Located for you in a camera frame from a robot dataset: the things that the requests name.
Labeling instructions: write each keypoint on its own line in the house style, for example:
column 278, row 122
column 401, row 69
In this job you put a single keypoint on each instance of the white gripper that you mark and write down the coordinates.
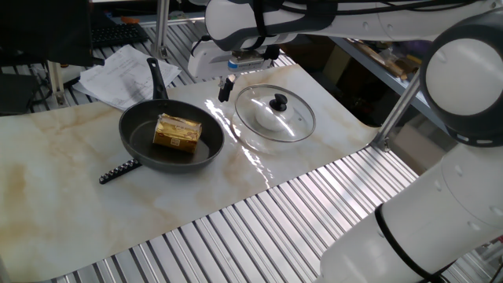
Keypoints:
column 206, row 61

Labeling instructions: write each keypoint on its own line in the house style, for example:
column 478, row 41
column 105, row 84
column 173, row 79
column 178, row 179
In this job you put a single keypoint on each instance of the glass lid with black knob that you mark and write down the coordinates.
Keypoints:
column 278, row 102

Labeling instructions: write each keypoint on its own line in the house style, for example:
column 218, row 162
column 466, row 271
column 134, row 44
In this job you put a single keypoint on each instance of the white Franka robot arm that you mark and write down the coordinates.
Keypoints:
column 432, row 228

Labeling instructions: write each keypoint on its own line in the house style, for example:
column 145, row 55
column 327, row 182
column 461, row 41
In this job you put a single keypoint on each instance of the gold foil butter block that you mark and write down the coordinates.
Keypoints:
column 177, row 133

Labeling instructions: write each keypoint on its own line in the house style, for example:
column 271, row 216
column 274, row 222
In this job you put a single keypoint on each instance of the white printed paper sheets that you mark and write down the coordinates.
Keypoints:
column 125, row 78

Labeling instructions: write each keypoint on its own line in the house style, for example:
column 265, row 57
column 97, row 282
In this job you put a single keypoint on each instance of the black frying pan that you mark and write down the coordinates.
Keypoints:
column 135, row 133

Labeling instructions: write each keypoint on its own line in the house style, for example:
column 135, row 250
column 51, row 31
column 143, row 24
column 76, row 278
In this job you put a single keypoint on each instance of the small orange tool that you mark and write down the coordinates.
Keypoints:
column 129, row 19

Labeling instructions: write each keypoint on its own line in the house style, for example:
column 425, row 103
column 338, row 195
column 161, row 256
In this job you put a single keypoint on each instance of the black computer keyboard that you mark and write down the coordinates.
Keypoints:
column 118, row 35

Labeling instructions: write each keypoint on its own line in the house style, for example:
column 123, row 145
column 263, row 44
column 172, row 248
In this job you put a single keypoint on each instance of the grey metal shelf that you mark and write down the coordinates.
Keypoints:
column 377, row 68

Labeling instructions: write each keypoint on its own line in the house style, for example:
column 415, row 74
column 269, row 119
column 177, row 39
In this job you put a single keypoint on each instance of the marble pattern table mat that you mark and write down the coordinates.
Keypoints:
column 78, row 204

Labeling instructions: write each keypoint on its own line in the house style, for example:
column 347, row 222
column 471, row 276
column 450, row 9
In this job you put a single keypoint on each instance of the black computer monitor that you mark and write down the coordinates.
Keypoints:
column 43, row 31

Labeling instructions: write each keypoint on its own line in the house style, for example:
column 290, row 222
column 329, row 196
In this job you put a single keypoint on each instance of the black flat box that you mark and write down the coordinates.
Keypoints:
column 17, row 94

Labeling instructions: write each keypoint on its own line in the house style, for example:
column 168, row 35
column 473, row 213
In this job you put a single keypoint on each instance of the silver bracket with blue ends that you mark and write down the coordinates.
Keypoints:
column 247, row 63

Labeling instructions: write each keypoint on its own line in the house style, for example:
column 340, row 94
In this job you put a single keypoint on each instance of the aluminium frame post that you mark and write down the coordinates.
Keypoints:
column 161, row 27
column 397, row 110
column 56, row 82

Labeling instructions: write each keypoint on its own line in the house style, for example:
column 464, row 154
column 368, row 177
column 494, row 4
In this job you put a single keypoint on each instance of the black socket bit rail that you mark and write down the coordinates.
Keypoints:
column 118, row 172

